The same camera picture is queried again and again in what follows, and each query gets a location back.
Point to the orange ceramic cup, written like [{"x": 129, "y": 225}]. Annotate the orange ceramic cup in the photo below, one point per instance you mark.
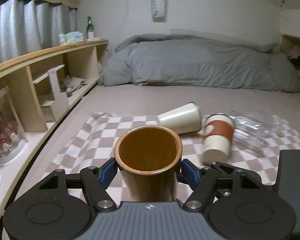
[{"x": 149, "y": 159}]

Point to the small wooden stand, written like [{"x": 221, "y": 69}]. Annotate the small wooden stand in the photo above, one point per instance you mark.
[{"x": 54, "y": 105}]

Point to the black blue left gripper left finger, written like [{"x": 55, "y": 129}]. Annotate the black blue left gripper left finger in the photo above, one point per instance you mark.
[{"x": 61, "y": 206}]

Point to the grey duvet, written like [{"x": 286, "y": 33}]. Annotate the grey duvet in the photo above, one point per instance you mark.
[{"x": 189, "y": 60}]

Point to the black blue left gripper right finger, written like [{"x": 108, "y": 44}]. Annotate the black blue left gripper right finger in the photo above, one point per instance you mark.
[{"x": 237, "y": 205}]

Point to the doll in clear case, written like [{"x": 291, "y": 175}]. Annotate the doll in clear case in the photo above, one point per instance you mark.
[{"x": 13, "y": 139}]

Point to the long wooden shelf unit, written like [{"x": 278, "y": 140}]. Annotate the long wooden shelf unit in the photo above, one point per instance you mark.
[{"x": 20, "y": 74}]

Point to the plain cream tumbler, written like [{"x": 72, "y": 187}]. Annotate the plain cream tumbler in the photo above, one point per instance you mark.
[{"x": 184, "y": 119}]

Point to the tissue pack on shelf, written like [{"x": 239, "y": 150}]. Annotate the tissue pack on shelf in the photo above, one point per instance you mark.
[{"x": 69, "y": 38}]

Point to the cream cup with brown sleeve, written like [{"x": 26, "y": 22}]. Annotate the cream cup with brown sleeve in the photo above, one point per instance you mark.
[{"x": 217, "y": 138}]

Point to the white hanging wall pouch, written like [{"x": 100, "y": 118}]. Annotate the white hanging wall pouch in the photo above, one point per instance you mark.
[{"x": 158, "y": 8}]

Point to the green glass bottle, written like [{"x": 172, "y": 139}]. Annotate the green glass bottle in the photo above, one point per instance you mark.
[{"x": 90, "y": 28}]

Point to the grey curtain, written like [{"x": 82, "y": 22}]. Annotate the grey curtain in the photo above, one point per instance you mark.
[{"x": 27, "y": 26}]

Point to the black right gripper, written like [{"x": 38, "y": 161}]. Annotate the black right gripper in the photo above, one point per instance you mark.
[{"x": 287, "y": 184}]

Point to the beige white checkered blanket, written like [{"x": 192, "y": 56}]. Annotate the beige white checkered blanket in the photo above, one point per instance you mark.
[{"x": 93, "y": 146}]

